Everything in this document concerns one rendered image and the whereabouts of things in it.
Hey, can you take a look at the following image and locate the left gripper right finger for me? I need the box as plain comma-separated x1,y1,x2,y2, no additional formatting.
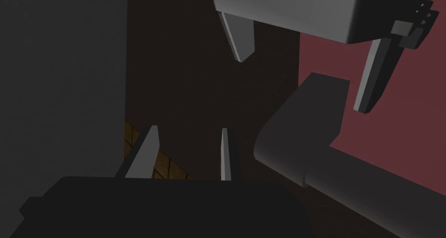
220,128,242,181

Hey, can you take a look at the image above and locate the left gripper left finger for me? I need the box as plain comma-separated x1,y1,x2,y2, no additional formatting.
115,125,161,179

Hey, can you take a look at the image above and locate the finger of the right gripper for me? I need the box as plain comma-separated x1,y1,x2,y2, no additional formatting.
353,37,405,114

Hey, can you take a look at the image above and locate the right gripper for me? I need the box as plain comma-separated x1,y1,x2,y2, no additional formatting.
209,0,440,63

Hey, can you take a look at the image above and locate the grey door handle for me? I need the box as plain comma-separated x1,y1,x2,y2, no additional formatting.
253,72,446,238

